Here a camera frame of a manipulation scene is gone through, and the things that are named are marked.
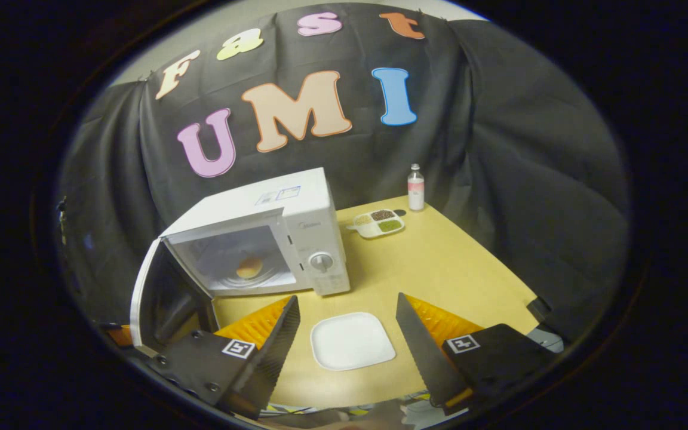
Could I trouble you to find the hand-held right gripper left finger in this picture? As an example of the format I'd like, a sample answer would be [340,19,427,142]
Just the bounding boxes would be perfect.
[144,295,301,420]

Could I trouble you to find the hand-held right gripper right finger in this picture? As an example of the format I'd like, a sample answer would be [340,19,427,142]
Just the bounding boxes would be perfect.
[396,292,557,414]

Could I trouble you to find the sugared ring doughnut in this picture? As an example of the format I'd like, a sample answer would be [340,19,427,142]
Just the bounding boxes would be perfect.
[236,257,263,280]

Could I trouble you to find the white microwave oven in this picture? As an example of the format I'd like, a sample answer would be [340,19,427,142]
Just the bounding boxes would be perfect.
[130,167,351,353]

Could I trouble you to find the white square plate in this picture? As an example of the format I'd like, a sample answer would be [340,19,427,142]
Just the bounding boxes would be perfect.
[311,312,397,371]

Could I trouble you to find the white divided tray of beans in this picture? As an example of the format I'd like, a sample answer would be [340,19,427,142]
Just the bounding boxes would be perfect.
[347,209,406,239]

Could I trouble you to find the clear bottle with pink label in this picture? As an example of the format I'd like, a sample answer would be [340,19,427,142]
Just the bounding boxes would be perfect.
[407,164,426,211]

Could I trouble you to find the black backdrop cloth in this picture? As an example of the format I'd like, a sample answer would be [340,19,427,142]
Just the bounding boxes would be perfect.
[57,3,630,347]

